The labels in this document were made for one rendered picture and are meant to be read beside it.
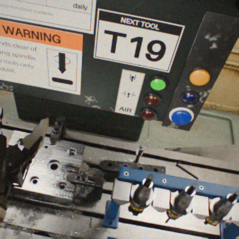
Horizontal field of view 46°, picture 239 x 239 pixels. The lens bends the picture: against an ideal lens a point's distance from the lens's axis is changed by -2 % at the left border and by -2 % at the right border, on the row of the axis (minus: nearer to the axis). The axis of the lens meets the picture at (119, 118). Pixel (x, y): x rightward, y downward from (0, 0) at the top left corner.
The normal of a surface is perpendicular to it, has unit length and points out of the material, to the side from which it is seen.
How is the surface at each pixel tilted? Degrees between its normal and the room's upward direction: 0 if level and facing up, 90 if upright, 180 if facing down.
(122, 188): 0
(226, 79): 90
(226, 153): 25
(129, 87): 90
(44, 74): 90
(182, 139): 0
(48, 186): 0
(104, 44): 90
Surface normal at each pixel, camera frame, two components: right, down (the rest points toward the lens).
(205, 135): 0.13, -0.62
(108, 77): -0.14, 0.76
